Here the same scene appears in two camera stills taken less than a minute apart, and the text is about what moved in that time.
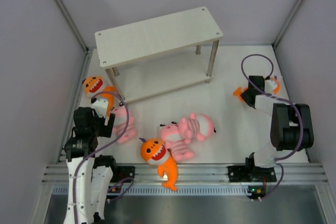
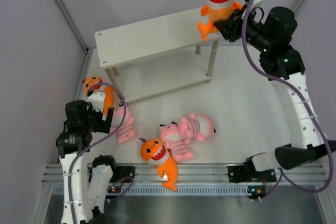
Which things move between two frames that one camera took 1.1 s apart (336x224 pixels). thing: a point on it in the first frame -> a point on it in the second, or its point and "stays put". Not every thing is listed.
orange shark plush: [93, 86] stays put
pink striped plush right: [200, 126] stays put
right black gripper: [244, 96] -> [229, 26]
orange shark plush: [154, 150] stays put
